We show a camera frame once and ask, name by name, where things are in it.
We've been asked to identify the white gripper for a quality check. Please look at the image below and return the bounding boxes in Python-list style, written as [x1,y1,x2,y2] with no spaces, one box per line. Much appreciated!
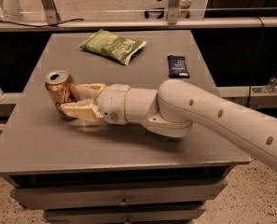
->
[61,83,131,125]

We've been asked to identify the orange LaCroix soda can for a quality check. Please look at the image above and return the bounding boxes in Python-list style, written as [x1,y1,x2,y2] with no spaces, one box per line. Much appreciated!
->
[45,70,80,119]

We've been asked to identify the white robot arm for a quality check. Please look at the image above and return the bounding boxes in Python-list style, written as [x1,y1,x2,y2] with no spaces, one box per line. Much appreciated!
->
[61,79,277,172]

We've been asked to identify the green chip bag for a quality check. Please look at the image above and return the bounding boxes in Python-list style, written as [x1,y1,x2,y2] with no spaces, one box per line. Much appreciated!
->
[79,29,146,65]

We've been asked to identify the grey drawer cabinet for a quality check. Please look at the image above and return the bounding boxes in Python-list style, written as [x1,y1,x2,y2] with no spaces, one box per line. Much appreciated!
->
[0,30,251,224]

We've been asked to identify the dark blue snack bar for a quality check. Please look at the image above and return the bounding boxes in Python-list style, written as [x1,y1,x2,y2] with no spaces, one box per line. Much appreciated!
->
[167,55,190,78]

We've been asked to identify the upper grey drawer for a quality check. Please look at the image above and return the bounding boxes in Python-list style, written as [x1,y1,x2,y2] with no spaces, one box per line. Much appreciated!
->
[11,178,228,210]

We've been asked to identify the grey drawer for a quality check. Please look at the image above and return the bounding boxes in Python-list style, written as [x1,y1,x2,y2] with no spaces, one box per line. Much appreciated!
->
[11,178,228,210]
[45,204,205,224]

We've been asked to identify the lower grey drawer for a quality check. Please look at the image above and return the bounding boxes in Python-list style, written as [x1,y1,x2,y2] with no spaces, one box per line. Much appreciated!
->
[45,204,205,224]

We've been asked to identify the grey side shelf right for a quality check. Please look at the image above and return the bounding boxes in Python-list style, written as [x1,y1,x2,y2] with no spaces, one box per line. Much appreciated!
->
[217,85,277,108]

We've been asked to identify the left metal bracket post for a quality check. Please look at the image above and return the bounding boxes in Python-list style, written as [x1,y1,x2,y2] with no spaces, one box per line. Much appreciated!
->
[41,0,61,25]

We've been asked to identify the metal bracket post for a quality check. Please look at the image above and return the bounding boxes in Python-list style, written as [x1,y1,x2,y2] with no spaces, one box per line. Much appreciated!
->
[167,0,179,25]
[41,0,61,25]

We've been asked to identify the black cable on rail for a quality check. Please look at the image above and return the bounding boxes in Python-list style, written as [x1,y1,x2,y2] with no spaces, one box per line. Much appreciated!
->
[0,17,86,28]

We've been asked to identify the centre metal bracket post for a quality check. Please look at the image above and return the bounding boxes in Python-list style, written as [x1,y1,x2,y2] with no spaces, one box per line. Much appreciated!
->
[167,0,179,25]

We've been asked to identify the horizontal metal rail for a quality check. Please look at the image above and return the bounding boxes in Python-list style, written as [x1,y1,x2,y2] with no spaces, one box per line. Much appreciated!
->
[0,17,277,32]

